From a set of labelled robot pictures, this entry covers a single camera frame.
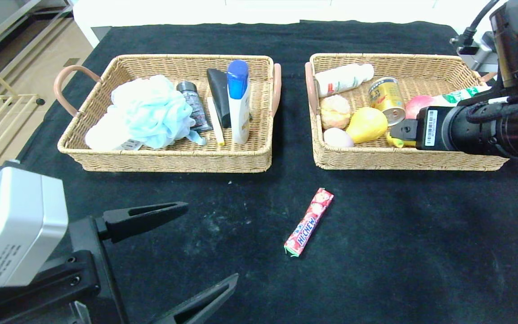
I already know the white round plastic container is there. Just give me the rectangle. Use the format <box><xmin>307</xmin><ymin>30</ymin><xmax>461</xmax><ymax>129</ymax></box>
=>
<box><xmin>85</xmin><ymin>118</ymin><xmax>145</xmax><ymax>151</ymax></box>

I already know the white bottle with red label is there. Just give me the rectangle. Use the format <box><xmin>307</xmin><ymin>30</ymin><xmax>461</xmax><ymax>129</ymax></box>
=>
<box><xmin>315</xmin><ymin>63</ymin><xmax>375</xmax><ymax>99</ymax></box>

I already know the pink cream puff bun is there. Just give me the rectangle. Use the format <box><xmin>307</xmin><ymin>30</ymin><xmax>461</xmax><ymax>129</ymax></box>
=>
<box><xmin>320</xmin><ymin>94</ymin><xmax>352</xmax><ymax>131</ymax></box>

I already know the white milk bottle green label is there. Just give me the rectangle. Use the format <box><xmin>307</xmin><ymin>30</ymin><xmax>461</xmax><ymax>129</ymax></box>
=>
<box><xmin>432</xmin><ymin>85</ymin><xmax>492</xmax><ymax>108</ymax></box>

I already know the yellow pear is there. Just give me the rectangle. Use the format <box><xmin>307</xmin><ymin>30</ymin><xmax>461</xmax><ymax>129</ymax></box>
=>
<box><xmin>346</xmin><ymin>107</ymin><xmax>389</xmax><ymax>144</ymax></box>

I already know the black tablecloth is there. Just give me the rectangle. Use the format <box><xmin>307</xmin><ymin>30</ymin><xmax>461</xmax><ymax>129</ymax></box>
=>
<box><xmin>0</xmin><ymin>20</ymin><xmax>518</xmax><ymax>324</ymax></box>

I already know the gold drink can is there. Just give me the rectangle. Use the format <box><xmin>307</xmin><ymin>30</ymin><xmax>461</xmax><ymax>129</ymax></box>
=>
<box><xmin>368</xmin><ymin>77</ymin><xmax>406</xmax><ymax>126</ymax></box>

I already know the white shampoo bottle blue cap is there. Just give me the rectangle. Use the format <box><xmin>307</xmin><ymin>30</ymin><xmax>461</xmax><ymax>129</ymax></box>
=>
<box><xmin>227</xmin><ymin>60</ymin><xmax>251</xmax><ymax>145</ymax></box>

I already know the white marker yellow cap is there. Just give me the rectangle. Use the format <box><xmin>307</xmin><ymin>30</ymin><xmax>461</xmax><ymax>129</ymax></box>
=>
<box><xmin>207</xmin><ymin>97</ymin><xmax>226</xmax><ymax>147</ymax></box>

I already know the red Hi-Chew candy pack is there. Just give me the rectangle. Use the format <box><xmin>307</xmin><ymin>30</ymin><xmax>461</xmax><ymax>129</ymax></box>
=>
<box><xmin>284</xmin><ymin>188</ymin><xmax>335</xmax><ymax>258</ymax></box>

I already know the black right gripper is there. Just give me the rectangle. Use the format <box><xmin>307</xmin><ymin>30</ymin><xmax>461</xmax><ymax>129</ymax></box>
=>
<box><xmin>389</xmin><ymin>106</ymin><xmax>490</xmax><ymax>155</ymax></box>

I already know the beige wooden rack on wheels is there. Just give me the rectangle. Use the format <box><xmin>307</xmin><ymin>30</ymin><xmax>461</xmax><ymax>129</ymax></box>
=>
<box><xmin>0</xmin><ymin>51</ymin><xmax>46</xmax><ymax>165</ymax></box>

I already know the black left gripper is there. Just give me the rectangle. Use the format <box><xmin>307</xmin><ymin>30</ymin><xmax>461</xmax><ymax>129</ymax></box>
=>
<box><xmin>67</xmin><ymin>201</ymin><xmax>239</xmax><ymax>324</ymax></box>

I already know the black squeeze tube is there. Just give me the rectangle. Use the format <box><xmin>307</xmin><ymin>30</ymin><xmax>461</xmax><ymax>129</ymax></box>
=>
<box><xmin>206</xmin><ymin>68</ymin><xmax>232</xmax><ymax>129</ymax></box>

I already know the white cabinet front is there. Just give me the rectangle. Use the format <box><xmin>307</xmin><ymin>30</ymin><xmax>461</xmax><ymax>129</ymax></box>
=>
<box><xmin>432</xmin><ymin>0</ymin><xmax>511</xmax><ymax>63</ymax></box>

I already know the wicker basket with brown handles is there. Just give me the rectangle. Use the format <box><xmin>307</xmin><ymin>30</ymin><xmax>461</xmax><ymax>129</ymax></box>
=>
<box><xmin>54</xmin><ymin>54</ymin><xmax>282</xmax><ymax>174</ymax></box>
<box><xmin>304</xmin><ymin>53</ymin><xmax>511</xmax><ymax>171</ymax></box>

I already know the pale pink round ball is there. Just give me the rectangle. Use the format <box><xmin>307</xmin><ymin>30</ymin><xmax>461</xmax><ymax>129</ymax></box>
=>
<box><xmin>323</xmin><ymin>128</ymin><xmax>355</xmax><ymax>148</ymax></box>

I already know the light blue bath loofah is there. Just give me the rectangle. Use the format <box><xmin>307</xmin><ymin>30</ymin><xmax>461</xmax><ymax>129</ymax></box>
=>
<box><xmin>111</xmin><ymin>74</ymin><xmax>208</xmax><ymax>149</ymax></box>

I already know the grey squeeze tube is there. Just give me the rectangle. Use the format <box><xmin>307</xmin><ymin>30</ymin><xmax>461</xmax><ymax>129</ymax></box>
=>
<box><xmin>176</xmin><ymin>81</ymin><xmax>214</xmax><ymax>133</ymax></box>

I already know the white table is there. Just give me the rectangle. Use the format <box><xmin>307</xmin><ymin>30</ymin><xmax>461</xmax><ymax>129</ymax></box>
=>
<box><xmin>72</xmin><ymin>0</ymin><xmax>448</xmax><ymax>49</ymax></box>

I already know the pink peach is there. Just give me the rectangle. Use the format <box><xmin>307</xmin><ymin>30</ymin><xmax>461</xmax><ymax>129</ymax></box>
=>
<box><xmin>405</xmin><ymin>95</ymin><xmax>436</xmax><ymax>120</ymax></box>

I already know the yellow banana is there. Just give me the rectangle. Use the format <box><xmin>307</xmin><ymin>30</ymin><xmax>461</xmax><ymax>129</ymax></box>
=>
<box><xmin>386</xmin><ymin>132</ymin><xmax>417</xmax><ymax>149</ymax></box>

